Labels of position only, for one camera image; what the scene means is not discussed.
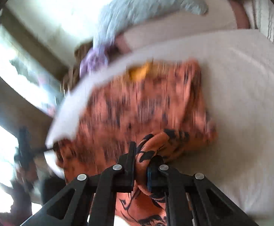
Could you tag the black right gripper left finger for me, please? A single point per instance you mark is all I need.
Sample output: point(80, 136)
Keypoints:
point(89, 200)

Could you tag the yellow lace-trimmed garment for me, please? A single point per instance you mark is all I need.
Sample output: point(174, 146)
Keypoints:
point(138, 72)

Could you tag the grey quilted blanket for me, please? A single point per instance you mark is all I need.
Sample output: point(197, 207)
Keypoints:
point(119, 15)

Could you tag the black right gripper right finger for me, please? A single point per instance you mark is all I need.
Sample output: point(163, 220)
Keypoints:
point(192, 200)

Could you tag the pink bolster with maroon band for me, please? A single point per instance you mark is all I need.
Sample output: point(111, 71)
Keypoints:
point(221, 15)

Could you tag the orange black floral garment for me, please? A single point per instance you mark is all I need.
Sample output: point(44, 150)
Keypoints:
point(164, 114)

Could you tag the purple floral cloth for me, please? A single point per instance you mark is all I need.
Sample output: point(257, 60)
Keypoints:
point(97, 57)

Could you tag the stained glass window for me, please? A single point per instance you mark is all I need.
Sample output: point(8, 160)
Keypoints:
point(28, 99)

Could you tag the striped white pillow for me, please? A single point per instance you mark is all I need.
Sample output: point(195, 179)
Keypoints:
point(261, 16)

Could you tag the brown fleece garment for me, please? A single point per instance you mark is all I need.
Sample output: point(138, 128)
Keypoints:
point(71, 78)

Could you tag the pink quilted bed mattress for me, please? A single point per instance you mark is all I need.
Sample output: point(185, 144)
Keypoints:
point(238, 86)

